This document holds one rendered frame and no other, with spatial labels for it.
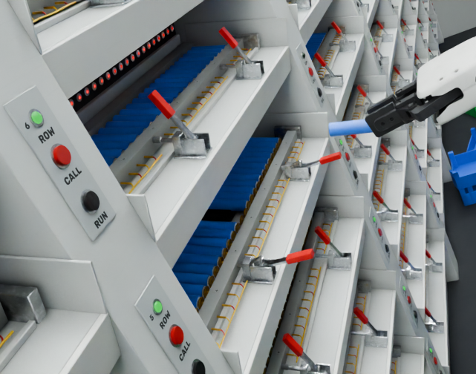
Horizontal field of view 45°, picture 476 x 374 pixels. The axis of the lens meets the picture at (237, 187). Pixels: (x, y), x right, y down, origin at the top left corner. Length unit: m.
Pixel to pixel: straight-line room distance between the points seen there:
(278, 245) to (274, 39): 0.41
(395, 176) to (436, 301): 0.39
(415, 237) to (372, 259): 0.53
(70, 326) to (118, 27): 0.30
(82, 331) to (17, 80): 0.19
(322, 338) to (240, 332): 0.26
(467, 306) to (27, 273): 1.72
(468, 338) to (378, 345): 0.81
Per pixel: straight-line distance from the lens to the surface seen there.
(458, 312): 2.04
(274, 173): 0.95
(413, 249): 1.72
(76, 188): 0.47
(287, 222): 0.86
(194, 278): 0.75
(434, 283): 1.89
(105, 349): 0.48
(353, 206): 1.18
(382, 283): 1.28
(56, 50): 0.52
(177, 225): 0.58
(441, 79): 0.70
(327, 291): 1.01
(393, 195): 1.61
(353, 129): 0.76
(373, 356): 1.15
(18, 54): 0.48
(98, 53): 0.57
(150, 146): 0.69
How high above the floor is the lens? 1.31
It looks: 21 degrees down
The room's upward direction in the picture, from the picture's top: 28 degrees counter-clockwise
